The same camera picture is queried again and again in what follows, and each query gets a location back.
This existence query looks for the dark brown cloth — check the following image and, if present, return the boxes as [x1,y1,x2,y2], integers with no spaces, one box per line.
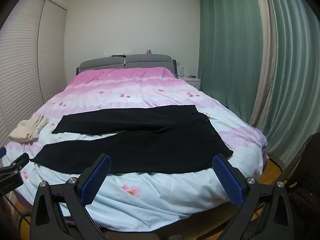
[282,132,320,240]

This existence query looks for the black pants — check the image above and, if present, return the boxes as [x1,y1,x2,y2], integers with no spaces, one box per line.
[29,105,234,175]

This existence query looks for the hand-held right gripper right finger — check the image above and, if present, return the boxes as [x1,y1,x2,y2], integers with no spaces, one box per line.
[212,153,296,240]

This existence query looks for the green curtain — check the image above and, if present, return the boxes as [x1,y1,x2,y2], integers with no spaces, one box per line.
[198,0,265,125]
[260,0,320,172]

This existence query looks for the white louvered wardrobe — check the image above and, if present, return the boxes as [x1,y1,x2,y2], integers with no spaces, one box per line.
[0,0,68,151]

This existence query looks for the grey bed headboard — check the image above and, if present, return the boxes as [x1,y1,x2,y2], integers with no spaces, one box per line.
[76,54,178,78]

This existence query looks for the folded cream garment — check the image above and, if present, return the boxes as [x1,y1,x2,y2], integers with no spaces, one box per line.
[8,115,49,144]

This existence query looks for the beige curtain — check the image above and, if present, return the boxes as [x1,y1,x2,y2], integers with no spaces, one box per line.
[249,0,278,131]

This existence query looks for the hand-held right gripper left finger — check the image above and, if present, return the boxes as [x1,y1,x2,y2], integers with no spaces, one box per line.
[29,153,112,240]

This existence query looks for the white nightstand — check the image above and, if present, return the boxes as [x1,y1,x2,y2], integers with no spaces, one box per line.
[184,77,202,91]

